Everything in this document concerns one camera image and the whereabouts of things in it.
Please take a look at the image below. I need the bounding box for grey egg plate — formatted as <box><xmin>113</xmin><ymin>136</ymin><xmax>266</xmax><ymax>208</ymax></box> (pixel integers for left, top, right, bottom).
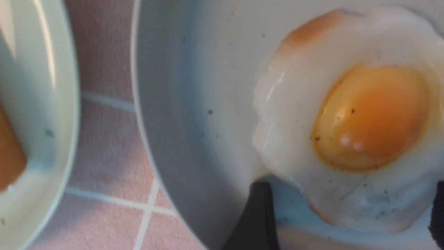
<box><xmin>131</xmin><ymin>0</ymin><xmax>443</xmax><ymax>250</ymax></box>

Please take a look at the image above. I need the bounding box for light green center plate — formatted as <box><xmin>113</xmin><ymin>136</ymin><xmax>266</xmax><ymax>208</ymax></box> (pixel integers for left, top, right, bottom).
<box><xmin>1</xmin><ymin>0</ymin><xmax>81</xmax><ymax>250</ymax></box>

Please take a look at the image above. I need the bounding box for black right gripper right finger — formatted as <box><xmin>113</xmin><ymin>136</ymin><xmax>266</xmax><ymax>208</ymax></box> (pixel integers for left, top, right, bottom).
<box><xmin>428</xmin><ymin>181</ymin><xmax>444</xmax><ymax>250</ymax></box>

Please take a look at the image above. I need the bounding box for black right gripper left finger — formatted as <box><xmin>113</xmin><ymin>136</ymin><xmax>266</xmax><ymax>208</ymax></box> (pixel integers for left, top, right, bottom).
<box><xmin>222</xmin><ymin>182</ymin><xmax>280</xmax><ymax>250</ymax></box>

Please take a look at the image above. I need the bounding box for fried egg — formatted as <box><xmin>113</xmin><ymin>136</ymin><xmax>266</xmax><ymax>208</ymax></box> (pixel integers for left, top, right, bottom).
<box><xmin>253</xmin><ymin>5</ymin><xmax>443</xmax><ymax>234</ymax></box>

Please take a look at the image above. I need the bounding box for bread slice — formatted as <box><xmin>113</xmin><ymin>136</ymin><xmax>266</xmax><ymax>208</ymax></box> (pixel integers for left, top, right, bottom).
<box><xmin>0</xmin><ymin>107</ymin><xmax>27</xmax><ymax>192</ymax></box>

